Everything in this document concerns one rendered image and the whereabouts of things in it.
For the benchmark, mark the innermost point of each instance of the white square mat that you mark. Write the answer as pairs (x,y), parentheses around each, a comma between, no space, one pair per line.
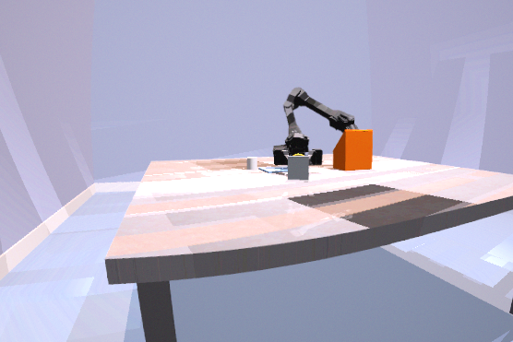
(275,169)

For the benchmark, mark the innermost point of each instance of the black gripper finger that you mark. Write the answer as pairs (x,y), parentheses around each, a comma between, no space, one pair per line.
(312,157)
(284,157)

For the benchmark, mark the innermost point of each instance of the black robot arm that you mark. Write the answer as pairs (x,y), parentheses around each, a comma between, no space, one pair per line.
(338,120)

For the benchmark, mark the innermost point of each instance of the white dish rack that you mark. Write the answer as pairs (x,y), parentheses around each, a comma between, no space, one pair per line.
(298,168)

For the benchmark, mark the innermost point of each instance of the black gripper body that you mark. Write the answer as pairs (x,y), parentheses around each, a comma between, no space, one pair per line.
(296,150)

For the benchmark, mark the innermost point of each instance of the white cylinder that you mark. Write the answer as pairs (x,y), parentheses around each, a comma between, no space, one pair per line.
(251,163)

